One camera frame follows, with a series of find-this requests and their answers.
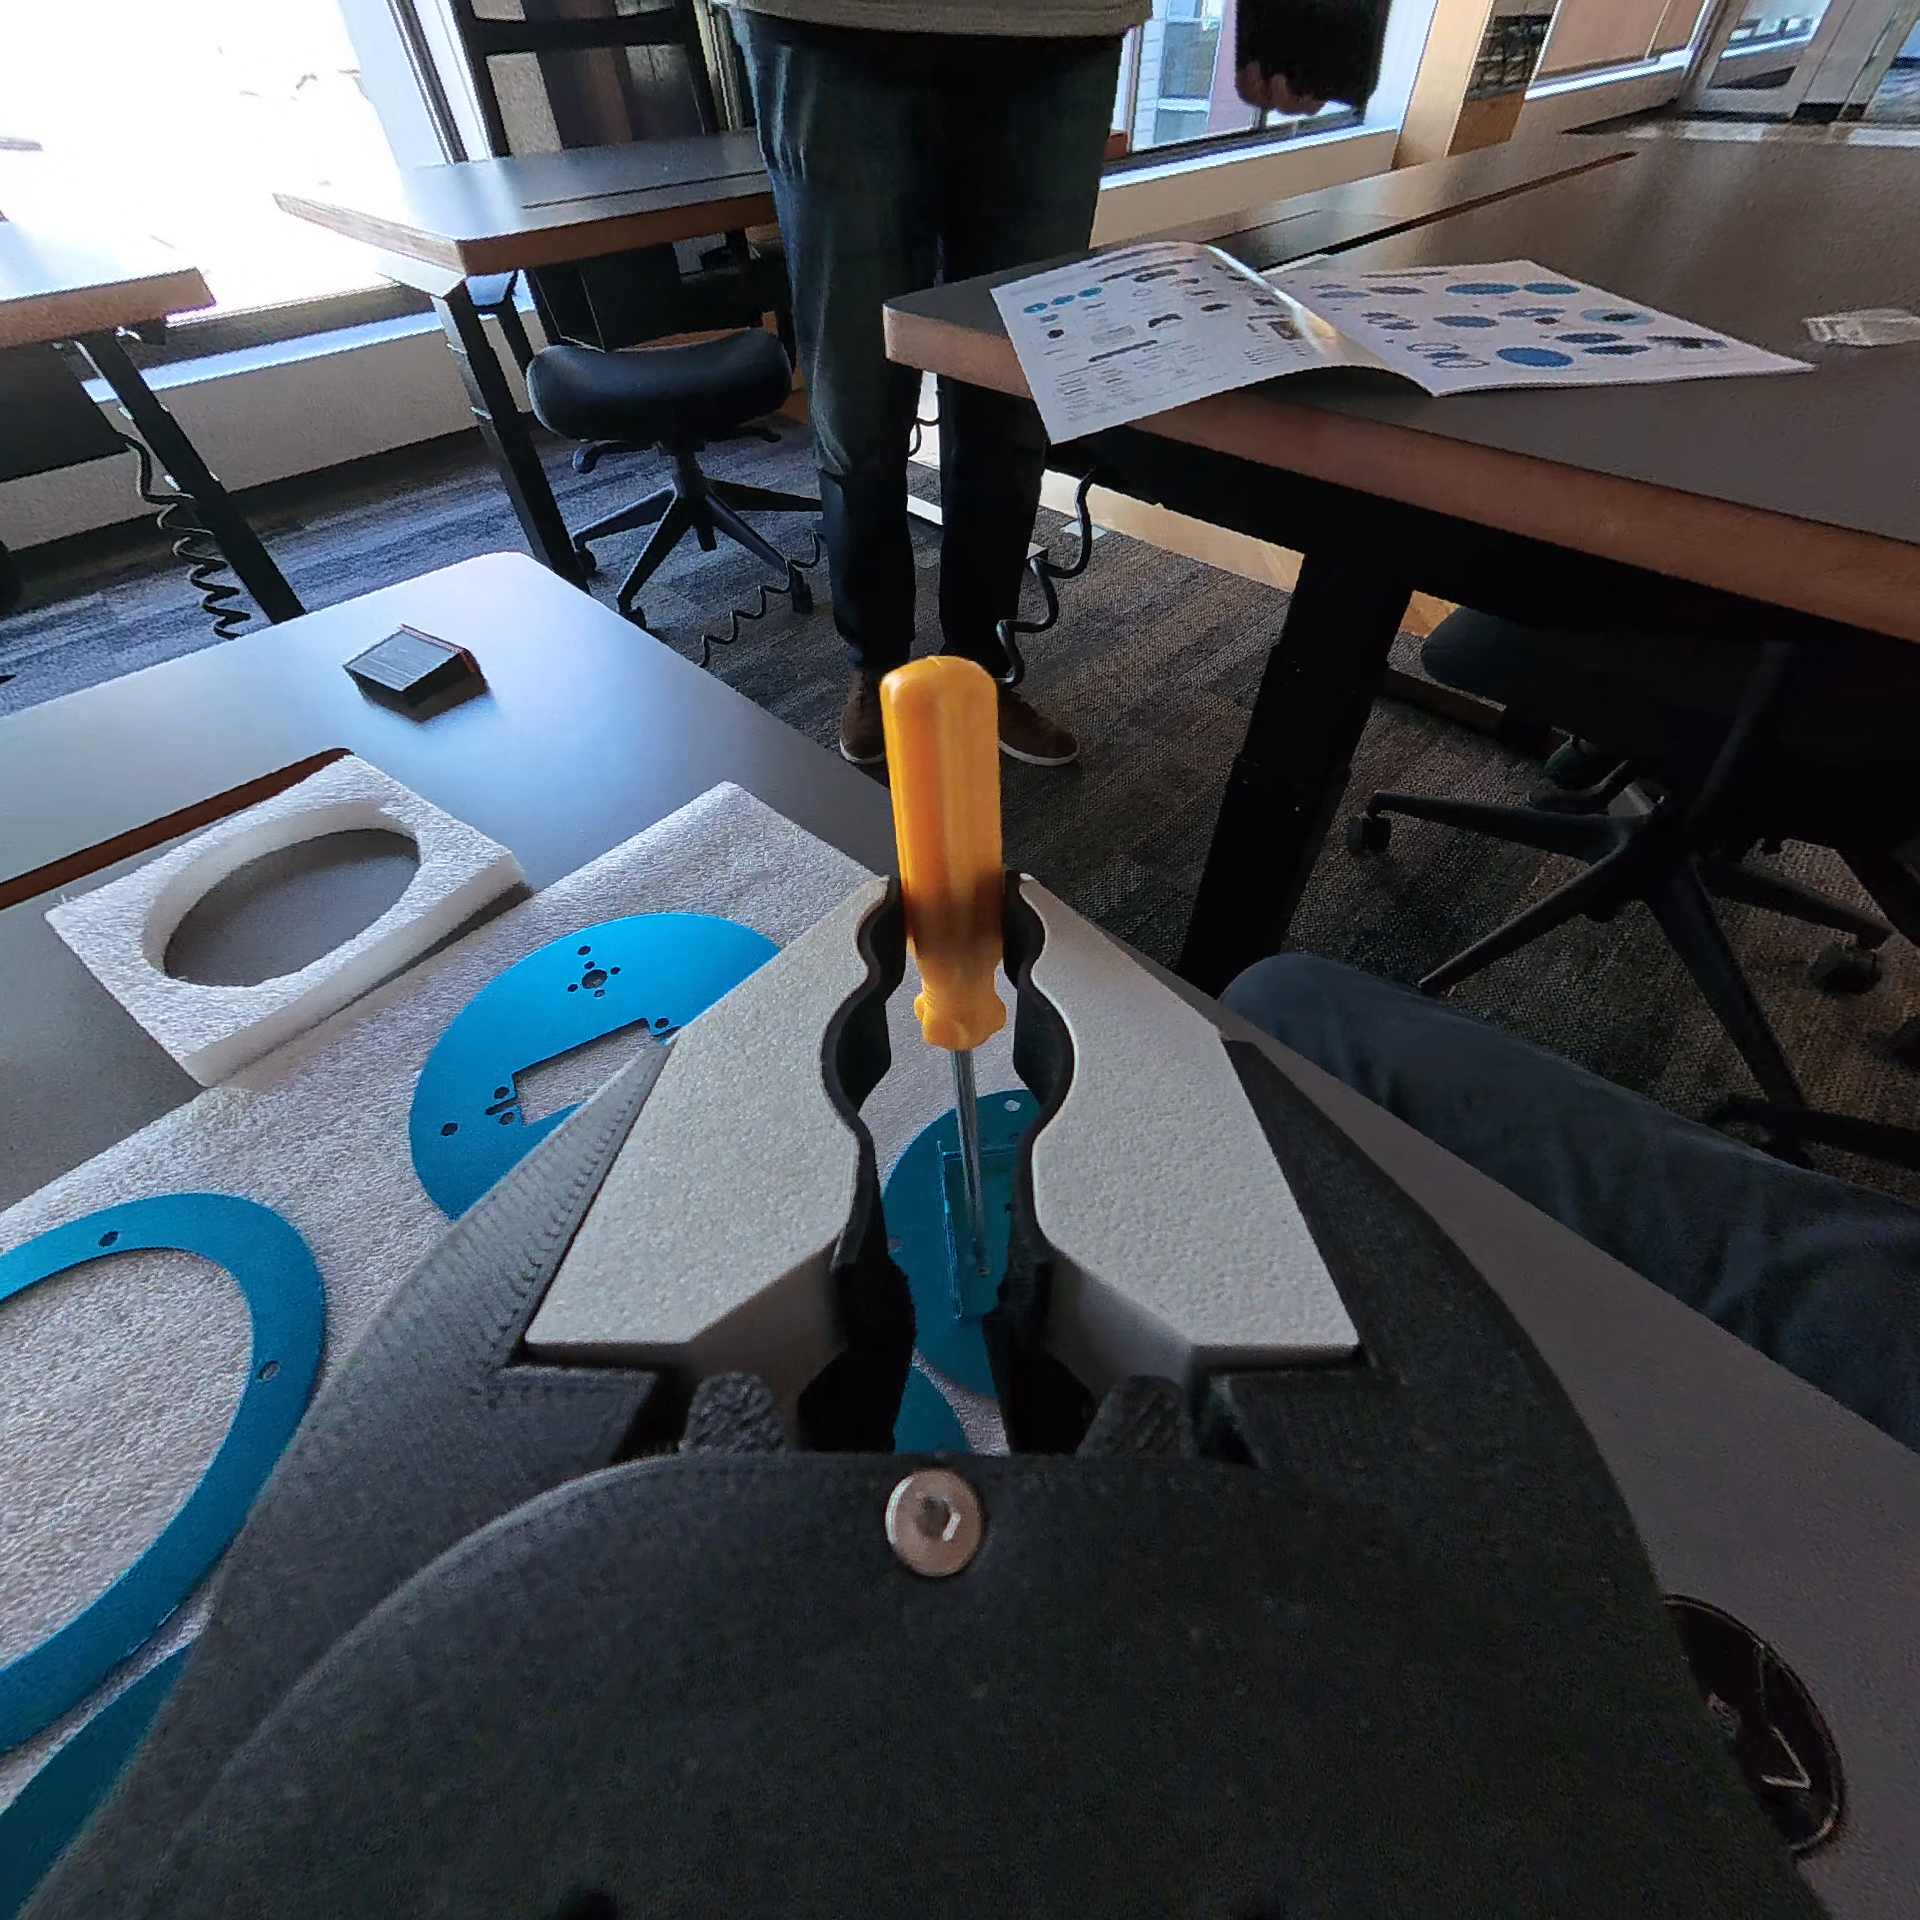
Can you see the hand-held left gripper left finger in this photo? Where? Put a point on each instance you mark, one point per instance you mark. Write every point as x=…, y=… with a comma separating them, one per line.
x=721, y=1200

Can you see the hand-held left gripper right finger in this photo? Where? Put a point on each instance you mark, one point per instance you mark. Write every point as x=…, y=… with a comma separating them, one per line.
x=1185, y=1200

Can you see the blue metal bracket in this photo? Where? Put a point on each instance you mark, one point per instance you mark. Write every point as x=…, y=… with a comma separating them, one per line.
x=949, y=1231

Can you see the small blue perforated disc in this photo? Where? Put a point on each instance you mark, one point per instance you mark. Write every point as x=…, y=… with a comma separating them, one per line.
x=960, y=1357

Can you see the grey desk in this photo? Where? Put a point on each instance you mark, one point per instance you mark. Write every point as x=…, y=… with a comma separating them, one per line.
x=629, y=721

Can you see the round black desk control button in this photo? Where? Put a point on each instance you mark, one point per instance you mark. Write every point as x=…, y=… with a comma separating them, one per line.
x=1755, y=1723

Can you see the blue disc with rectangular cutout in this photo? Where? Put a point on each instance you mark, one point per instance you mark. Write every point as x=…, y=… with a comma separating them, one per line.
x=450, y=1141

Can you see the white foam sheet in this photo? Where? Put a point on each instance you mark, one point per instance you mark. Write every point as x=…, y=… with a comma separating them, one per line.
x=360, y=1243

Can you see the white foam block with hole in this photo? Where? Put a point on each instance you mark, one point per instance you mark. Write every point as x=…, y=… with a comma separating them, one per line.
x=464, y=877

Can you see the person's leg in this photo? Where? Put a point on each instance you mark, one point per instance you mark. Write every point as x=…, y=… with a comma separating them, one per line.
x=1651, y=1200

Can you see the small black box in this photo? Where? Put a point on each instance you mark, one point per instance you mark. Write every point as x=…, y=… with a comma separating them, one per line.
x=412, y=671

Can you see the black office chair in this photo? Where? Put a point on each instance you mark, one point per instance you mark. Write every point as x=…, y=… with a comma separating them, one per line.
x=1500, y=660

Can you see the black saddle stool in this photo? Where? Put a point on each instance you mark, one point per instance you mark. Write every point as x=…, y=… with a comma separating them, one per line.
x=644, y=376

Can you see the printed instruction booklet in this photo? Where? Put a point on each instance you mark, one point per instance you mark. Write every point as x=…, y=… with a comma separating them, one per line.
x=1170, y=360

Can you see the small clear plastic bag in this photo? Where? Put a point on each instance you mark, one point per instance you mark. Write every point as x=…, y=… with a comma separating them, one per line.
x=1861, y=327

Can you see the dark partition panel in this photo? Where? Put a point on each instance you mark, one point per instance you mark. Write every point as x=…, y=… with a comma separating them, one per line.
x=599, y=76

